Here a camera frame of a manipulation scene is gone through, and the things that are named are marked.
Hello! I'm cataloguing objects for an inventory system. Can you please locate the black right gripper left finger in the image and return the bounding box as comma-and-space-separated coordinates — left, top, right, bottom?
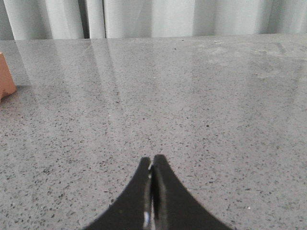
85, 157, 152, 230

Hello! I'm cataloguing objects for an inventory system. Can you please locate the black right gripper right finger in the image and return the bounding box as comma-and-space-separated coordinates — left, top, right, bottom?
152, 154, 230, 230

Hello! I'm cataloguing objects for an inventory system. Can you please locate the orange foam cube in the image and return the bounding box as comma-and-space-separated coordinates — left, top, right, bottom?
0, 53, 17, 99

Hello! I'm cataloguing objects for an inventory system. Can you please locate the grey-green pleated curtain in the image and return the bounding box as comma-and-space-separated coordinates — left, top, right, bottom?
0, 0, 307, 40

